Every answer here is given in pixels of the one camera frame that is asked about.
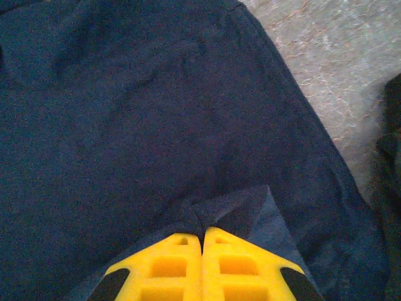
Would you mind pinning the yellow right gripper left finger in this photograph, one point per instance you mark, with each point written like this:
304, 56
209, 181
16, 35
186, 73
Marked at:
169, 269

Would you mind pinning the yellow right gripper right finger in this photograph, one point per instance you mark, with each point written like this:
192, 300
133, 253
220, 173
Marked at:
238, 269

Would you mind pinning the navy blue t-shirt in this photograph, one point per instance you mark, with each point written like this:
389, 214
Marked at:
141, 125

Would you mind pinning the black folded t-shirt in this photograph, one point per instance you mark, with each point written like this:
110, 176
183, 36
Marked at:
391, 156

